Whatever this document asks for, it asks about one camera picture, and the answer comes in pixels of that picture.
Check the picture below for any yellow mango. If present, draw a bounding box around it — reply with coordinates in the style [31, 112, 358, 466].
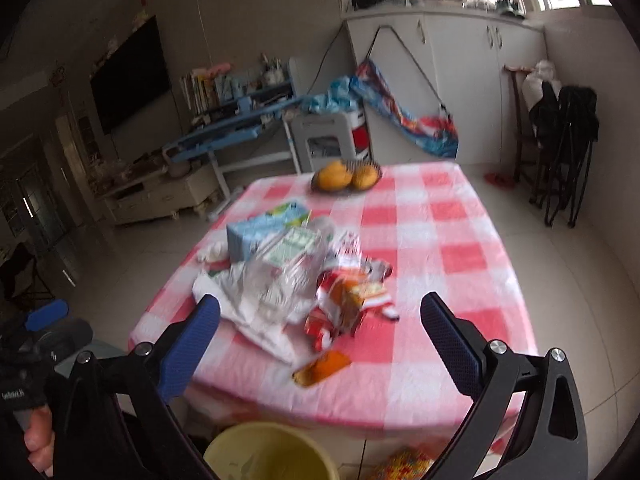
[350, 162, 381, 191]
[316, 160, 352, 192]

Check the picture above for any blue white study desk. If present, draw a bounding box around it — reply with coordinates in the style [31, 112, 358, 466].
[163, 78, 302, 221]

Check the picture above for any white plastic stool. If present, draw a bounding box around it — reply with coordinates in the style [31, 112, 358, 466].
[290, 113, 357, 172]

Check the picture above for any blue milk carton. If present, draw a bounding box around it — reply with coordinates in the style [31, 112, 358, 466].
[227, 202, 311, 263]

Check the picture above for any light blue plastic bag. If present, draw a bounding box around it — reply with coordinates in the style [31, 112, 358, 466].
[302, 76, 360, 115]

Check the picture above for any clear plastic bag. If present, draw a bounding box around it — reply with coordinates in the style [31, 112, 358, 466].
[242, 216, 335, 324]

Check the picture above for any wooden chair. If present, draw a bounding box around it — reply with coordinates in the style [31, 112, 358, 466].
[502, 64, 539, 188]

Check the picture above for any orange peel piece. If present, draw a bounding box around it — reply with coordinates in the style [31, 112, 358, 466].
[292, 350, 352, 388]

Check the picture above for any red orange snack bag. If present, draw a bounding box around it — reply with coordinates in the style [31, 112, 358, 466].
[304, 231, 400, 352]

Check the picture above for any right yellow mango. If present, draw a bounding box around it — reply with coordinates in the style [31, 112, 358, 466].
[350, 162, 381, 191]

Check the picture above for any white wall cabinet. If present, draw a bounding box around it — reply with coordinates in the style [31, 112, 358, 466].
[344, 4, 547, 170]

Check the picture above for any colourful hanging bag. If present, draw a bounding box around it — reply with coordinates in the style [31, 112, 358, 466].
[349, 56, 459, 159]

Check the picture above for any person's left hand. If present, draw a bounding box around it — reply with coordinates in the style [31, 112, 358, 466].
[24, 405, 54, 478]

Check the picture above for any pink white checkered tablecloth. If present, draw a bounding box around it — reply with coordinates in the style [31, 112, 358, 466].
[129, 162, 536, 445]

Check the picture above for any row of books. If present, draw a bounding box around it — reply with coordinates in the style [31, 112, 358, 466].
[180, 68, 219, 116]

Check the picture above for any white sack on chair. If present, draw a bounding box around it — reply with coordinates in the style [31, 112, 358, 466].
[522, 60, 562, 112]

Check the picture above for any black wall television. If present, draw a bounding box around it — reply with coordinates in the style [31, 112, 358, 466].
[90, 16, 171, 134]

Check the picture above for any yellow plastic basin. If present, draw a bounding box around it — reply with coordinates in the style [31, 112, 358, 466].
[204, 422, 340, 480]

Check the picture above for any left yellow mango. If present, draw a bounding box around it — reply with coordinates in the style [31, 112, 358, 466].
[316, 160, 352, 192]

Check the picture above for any white TV cabinet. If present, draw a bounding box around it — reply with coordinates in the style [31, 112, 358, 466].
[99, 162, 219, 224]

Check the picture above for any colourful slipper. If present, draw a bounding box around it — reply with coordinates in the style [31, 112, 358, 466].
[368, 448, 434, 480]

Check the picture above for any white plastic bag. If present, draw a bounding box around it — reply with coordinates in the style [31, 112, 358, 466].
[192, 263, 317, 365]

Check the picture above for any small white crumpled tissue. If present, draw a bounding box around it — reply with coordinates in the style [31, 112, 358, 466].
[196, 242, 229, 263]

